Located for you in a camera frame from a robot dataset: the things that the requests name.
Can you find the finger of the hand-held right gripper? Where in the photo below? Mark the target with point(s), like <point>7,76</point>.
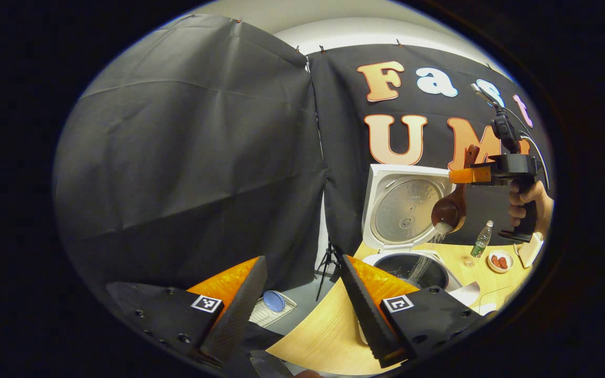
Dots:
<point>468,176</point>

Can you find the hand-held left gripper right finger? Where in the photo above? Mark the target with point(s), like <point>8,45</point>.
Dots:
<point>368,315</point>

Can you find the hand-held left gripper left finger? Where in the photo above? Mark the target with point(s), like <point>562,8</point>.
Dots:
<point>239,315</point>

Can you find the brown wooden spoon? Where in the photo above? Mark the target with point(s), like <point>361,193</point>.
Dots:
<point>447,210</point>

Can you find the white rice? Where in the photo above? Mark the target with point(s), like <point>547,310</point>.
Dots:
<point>441,230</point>

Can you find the white rice cooker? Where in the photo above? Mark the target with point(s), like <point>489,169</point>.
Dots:
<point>405,210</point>

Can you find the blue round plate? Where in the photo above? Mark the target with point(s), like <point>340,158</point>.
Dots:
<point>274,301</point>

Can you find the clear plastic water bottle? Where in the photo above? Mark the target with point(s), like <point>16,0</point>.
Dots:
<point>481,244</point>

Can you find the black tripod stand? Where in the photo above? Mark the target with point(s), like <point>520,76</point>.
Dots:
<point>329,257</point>

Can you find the white toaster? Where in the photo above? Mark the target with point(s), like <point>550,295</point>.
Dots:
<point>529,252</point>

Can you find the red meat piece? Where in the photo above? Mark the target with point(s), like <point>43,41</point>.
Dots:
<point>503,262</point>
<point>494,261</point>

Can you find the white round plate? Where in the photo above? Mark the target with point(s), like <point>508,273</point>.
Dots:
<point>510,265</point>

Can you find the black backdrop cloth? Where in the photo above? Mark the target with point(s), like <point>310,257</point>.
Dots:
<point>176,157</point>

